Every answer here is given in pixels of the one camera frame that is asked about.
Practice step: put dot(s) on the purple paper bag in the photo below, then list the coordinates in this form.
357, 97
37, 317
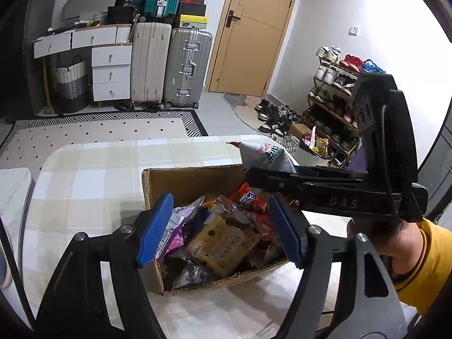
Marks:
357, 160

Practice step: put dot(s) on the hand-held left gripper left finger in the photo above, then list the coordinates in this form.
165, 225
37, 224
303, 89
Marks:
157, 229

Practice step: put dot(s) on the wooden door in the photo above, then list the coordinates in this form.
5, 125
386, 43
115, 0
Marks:
254, 42

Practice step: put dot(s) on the beige door mat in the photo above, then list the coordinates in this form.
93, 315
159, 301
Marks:
243, 113

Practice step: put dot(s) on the small brown cardboard carton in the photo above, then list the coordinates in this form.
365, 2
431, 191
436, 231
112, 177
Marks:
300, 131

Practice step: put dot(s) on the white drawer desk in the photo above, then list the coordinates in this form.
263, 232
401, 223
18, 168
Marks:
109, 74

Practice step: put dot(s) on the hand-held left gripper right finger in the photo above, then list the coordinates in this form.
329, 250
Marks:
286, 233

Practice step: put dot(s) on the wooden shoe rack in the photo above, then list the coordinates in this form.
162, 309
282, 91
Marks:
319, 104

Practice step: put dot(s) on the red cone snack bag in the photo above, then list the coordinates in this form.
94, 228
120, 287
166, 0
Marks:
247, 197

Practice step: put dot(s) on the yellow black shoe box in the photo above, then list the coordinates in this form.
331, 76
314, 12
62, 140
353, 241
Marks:
190, 22

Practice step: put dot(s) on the brown cardboard box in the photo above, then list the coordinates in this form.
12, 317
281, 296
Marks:
190, 183

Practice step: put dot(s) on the white light switch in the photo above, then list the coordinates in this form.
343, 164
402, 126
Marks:
353, 30

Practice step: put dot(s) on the black storage box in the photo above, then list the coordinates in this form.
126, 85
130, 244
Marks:
120, 15

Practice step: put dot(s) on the person's right hand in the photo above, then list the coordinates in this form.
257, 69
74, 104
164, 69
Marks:
399, 247

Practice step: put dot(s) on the woven laundry basket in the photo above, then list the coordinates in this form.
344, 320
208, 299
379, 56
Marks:
70, 83

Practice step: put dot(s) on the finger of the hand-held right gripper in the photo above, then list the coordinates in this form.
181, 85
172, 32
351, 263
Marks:
282, 183
307, 171

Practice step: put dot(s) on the pile of assorted shoes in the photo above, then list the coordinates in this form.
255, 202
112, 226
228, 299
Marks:
275, 120

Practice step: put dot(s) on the white teal print snack bag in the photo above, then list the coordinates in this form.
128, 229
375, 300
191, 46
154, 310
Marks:
265, 155

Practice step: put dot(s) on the yellow cracker packet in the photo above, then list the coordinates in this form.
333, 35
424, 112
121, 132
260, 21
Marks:
219, 247

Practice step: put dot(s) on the beige suitcase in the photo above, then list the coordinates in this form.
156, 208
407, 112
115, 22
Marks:
150, 63

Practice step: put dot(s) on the silver suitcase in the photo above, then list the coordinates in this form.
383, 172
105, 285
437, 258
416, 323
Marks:
187, 67

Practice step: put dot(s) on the purple clear stick snack packet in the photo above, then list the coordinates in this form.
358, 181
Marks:
176, 229

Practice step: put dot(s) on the grey arched board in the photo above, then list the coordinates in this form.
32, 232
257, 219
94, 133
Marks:
88, 3

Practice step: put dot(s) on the small white basket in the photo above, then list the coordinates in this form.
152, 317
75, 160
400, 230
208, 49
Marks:
100, 17

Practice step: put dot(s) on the dark clear snack packet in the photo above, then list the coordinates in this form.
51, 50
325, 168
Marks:
193, 275

